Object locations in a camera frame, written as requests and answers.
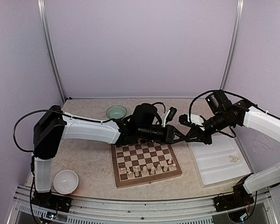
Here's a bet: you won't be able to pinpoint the front aluminium rail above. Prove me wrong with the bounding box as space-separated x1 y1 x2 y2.
5 186 280 224

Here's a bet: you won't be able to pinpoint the green glass bowl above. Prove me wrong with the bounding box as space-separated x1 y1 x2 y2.
106 105 127 119

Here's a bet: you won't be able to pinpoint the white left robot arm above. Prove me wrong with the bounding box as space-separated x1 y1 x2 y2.
19 103 185 208

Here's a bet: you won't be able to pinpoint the left aluminium frame post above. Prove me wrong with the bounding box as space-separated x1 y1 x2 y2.
37 0 67 104

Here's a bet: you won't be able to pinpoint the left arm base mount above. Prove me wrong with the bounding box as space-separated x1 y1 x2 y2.
32 193 72 213

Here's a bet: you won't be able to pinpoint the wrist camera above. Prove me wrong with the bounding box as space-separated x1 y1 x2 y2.
179 114 205 130
161 107 177 127

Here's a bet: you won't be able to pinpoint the aluminium frame post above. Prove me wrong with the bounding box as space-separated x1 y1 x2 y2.
37 0 67 104
220 0 244 90

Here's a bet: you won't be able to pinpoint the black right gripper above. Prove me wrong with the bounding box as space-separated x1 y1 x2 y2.
186 111 234 145

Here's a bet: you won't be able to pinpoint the white plastic tray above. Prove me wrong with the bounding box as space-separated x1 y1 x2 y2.
188 135 251 188

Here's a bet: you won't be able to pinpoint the white pieces in tray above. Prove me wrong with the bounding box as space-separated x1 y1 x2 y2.
229 155 240 163

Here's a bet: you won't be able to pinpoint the back aluminium frame rail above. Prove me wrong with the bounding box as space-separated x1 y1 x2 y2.
65 97 195 101

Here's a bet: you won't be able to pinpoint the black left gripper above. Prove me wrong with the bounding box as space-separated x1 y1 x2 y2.
138 125 187 145

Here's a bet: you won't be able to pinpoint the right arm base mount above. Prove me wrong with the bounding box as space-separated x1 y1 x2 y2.
213 193 254 212

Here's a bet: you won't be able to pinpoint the right aluminium frame post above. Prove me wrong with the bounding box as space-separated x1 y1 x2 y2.
220 0 244 90

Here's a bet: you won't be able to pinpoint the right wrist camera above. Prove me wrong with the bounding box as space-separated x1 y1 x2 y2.
179 114 205 130

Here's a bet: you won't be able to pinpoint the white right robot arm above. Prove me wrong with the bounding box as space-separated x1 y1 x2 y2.
180 90 280 207

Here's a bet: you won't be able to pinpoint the wooden chess board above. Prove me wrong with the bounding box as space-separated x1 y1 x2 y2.
111 141 182 188

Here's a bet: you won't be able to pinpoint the white bowl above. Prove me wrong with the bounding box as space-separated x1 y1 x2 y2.
53 170 79 195

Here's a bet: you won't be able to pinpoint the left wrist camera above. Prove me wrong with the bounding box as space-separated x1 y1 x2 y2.
161 107 177 127

